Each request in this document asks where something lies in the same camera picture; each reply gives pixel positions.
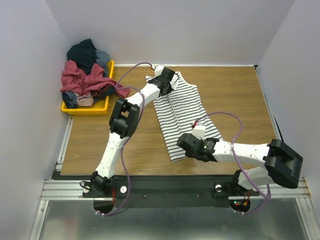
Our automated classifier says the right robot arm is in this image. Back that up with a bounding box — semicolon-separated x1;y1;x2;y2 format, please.
177;133;303;195

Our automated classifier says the yellow plastic bin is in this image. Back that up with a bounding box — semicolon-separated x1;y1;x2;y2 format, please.
60;59;115;116

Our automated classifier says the maroon tank top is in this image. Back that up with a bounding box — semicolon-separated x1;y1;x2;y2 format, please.
60;60;130;98

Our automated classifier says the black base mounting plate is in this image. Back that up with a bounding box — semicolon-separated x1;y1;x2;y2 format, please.
80;175;258;215

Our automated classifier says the dark navy tank top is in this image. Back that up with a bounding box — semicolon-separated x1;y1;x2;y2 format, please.
67;38;97;75

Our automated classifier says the grey blue tank top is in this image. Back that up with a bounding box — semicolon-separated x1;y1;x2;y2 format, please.
95;49;111;78

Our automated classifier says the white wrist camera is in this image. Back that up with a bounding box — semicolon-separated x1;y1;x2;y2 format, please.
153;64;165;77
191;122;206;140

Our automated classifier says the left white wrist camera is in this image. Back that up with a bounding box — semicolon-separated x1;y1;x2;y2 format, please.
153;64;165;77

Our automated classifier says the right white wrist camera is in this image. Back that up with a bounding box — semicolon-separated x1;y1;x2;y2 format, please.
191;122;206;140

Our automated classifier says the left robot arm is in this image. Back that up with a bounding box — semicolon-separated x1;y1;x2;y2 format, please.
89;65;176;197

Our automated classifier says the aluminium frame rail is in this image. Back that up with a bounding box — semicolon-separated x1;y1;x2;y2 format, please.
30;117;315;240

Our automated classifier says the black white striped tank top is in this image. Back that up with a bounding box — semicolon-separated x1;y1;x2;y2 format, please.
153;71;223;162

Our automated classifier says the pink tank top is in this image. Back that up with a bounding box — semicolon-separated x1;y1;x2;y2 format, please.
76;93;94;107

